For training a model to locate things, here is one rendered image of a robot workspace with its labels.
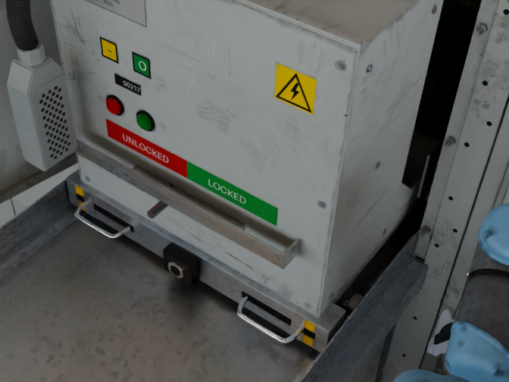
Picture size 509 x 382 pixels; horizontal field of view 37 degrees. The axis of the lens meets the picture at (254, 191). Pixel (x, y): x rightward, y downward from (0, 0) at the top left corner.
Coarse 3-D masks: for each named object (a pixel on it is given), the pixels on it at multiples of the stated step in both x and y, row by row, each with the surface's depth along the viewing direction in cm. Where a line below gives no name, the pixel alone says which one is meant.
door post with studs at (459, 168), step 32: (480, 32) 98; (480, 64) 102; (480, 96) 105; (448, 128) 112; (480, 128) 108; (448, 160) 115; (480, 160) 111; (448, 192) 118; (448, 224) 122; (448, 256) 126; (416, 320) 140; (416, 352) 145
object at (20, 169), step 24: (0, 0) 117; (48, 0) 126; (0, 24) 121; (48, 24) 128; (0, 48) 124; (48, 48) 131; (0, 72) 126; (0, 96) 129; (0, 120) 131; (0, 144) 134; (0, 168) 137; (24, 168) 141; (0, 192) 140
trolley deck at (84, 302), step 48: (96, 240) 131; (0, 288) 123; (48, 288) 123; (96, 288) 124; (144, 288) 124; (192, 288) 124; (0, 336) 116; (48, 336) 116; (96, 336) 117; (144, 336) 117; (192, 336) 117; (240, 336) 118; (288, 336) 118; (384, 336) 124
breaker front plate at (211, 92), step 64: (64, 0) 105; (192, 0) 90; (64, 64) 114; (128, 64) 104; (192, 64) 96; (256, 64) 89; (320, 64) 83; (128, 128) 113; (192, 128) 104; (256, 128) 96; (320, 128) 89; (128, 192) 123; (192, 192) 112; (256, 192) 103; (320, 192) 95; (256, 256) 112; (320, 256) 102
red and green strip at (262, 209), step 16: (112, 128) 115; (128, 144) 115; (144, 144) 113; (160, 160) 112; (176, 160) 110; (192, 176) 110; (208, 176) 107; (224, 192) 107; (240, 192) 105; (256, 208) 105; (272, 208) 103
